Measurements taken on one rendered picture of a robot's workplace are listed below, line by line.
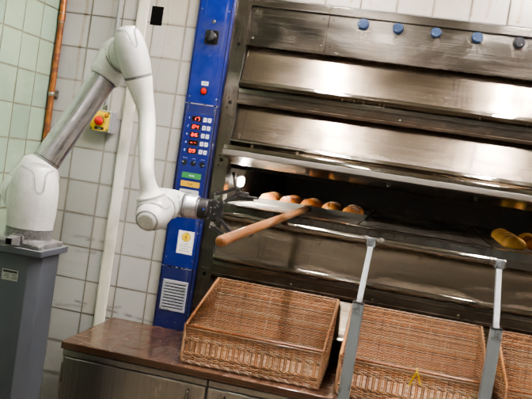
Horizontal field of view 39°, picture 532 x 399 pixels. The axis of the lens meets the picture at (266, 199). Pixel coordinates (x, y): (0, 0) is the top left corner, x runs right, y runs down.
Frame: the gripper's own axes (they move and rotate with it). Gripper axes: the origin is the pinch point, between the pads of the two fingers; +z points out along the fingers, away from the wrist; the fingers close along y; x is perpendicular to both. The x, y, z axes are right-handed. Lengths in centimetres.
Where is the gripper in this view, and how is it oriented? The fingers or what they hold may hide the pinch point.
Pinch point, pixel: (252, 216)
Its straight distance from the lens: 275.5
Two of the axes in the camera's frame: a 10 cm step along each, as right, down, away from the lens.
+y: -1.5, 9.9, 0.6
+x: -1.7, 0.3, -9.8
